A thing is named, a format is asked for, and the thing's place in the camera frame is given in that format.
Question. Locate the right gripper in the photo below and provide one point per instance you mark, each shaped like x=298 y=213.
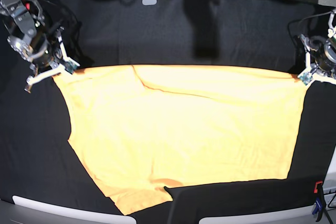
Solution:
x=43 y=50

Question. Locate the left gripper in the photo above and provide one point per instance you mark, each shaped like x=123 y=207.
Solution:
x=323 y=52

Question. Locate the yellow t-shirt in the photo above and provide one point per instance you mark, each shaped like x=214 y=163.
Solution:
x=138 y=130

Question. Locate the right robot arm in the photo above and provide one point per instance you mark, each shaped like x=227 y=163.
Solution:
x=27 y=15

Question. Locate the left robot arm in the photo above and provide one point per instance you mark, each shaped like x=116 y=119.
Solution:
x=331 y=35

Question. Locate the red black clamp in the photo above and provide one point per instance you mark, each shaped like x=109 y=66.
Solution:
x=320 y=203

